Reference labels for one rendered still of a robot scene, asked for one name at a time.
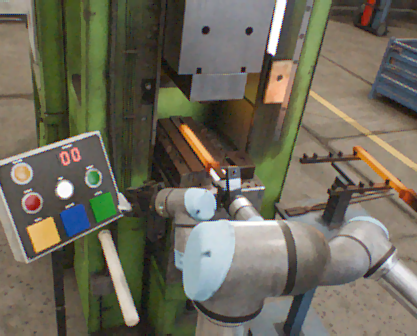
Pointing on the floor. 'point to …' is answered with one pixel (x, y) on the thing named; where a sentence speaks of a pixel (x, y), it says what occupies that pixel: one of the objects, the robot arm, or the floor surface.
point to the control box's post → (59, 291)
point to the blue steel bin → (407, 74)
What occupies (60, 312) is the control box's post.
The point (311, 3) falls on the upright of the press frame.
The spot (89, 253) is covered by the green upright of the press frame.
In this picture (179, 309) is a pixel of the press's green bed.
